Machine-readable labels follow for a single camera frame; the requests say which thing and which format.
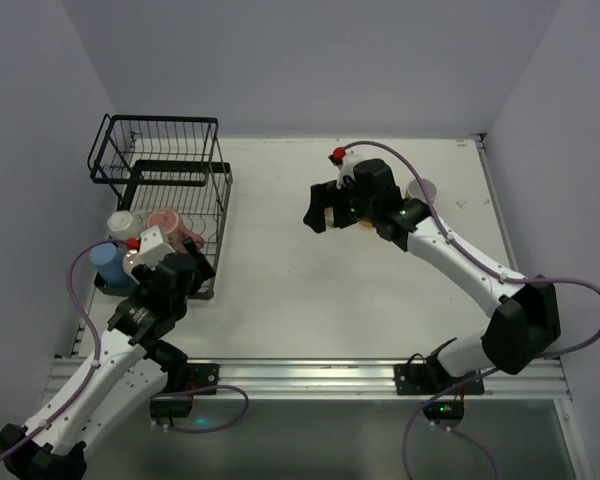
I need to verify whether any translucent pink plastic cup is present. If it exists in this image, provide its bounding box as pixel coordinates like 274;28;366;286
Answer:
122;249;142;276

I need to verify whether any black wire dish rack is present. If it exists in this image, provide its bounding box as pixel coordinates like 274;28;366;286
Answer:
86;113;234;301

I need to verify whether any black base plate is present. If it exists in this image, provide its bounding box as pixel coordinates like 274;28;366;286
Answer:
393;338;476;396
162;362;220;393

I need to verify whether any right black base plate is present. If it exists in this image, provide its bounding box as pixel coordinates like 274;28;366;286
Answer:
393;338;476;396

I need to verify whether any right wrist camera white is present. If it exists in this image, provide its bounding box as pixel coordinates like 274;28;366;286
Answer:
329;147;364;189

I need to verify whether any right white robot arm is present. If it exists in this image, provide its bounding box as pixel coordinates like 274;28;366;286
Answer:
303;155;561;393

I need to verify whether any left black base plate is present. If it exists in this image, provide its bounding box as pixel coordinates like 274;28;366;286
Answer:
162;362;220;393

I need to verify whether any beige speckled ceramic cup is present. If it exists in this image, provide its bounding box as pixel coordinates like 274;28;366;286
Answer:
324;208;335;228

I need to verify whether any white hexagonal cup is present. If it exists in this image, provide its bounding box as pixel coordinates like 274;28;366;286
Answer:
107;210;144;240

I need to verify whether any pink speckled mug in rack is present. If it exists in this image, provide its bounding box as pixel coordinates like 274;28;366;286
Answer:
147;209;205;253

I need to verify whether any pink square mug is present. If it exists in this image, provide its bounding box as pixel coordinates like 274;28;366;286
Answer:
405;178;438;202

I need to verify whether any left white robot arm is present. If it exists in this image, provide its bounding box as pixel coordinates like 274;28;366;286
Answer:
0;239;215;479

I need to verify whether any light blue plastic cup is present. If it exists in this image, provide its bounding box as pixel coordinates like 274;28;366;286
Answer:
89;242;135;288

